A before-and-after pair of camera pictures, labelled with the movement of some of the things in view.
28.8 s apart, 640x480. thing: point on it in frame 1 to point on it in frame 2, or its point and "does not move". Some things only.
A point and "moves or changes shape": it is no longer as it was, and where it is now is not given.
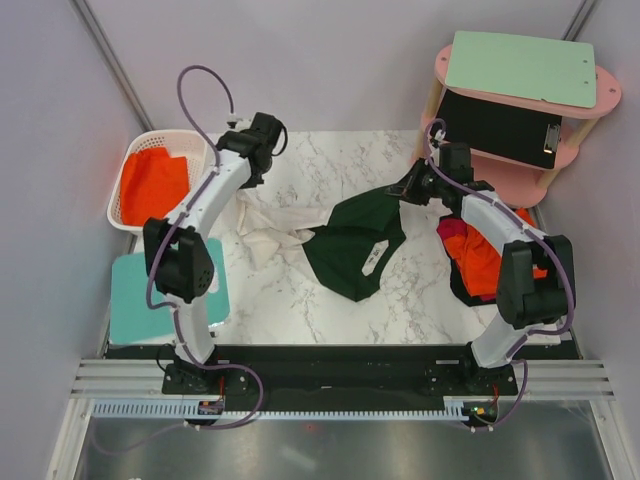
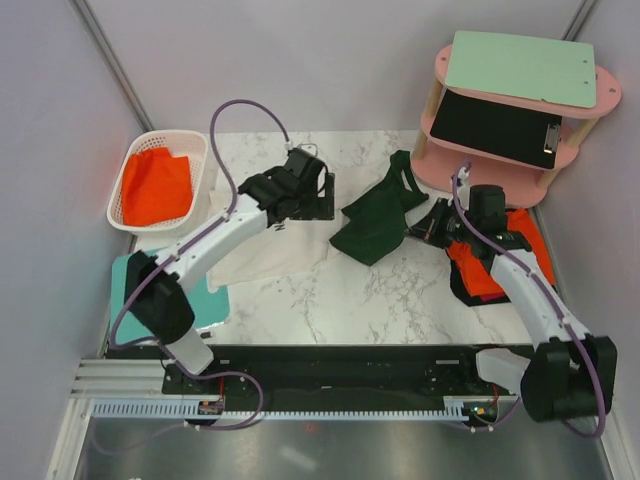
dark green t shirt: x=354 y=246 moves or changes shape
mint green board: x=554 y=70 does not move
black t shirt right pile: x=460 y=289 does not move
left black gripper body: x=257 y=178 to x=306 y=197
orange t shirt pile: x=480 y=262 does not move
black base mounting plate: x=434 y=371 does not move
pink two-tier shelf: x=517 y=184 does not move
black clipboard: x=501 y=129 does not move
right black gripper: x=410 y=189 to x=440 y=209
